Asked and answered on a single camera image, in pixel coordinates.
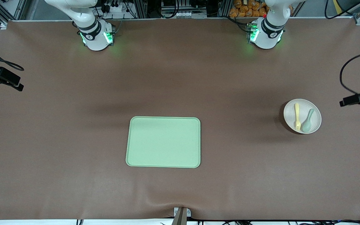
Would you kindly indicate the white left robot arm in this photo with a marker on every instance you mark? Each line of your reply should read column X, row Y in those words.
column 267, row 39

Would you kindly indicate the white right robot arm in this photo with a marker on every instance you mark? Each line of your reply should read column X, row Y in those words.
column 94, row 39

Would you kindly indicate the brown table mat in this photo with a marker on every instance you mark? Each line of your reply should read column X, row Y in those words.
column 73, row 140

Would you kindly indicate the light green rectangular tray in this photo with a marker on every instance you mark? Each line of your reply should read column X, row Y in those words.
column 155, row 143

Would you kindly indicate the round beige plate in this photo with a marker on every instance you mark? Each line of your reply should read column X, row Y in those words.
column 289, row 115

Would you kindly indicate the yellow plastic fork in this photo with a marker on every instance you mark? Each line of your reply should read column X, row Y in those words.
column 297, row 112

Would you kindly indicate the slim white power strip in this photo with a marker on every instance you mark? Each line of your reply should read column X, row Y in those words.
column 180, row 14

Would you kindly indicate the white power strip with plugs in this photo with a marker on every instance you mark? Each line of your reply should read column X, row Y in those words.
column 112, row 7

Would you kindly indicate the orange round objects pile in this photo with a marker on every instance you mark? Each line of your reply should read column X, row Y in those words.
column 245, row 9

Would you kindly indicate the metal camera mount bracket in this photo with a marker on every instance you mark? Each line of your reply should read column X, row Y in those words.
column 181, row 215

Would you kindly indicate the pale green plastic spoon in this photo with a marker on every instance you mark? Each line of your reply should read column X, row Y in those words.
column 307, row 125

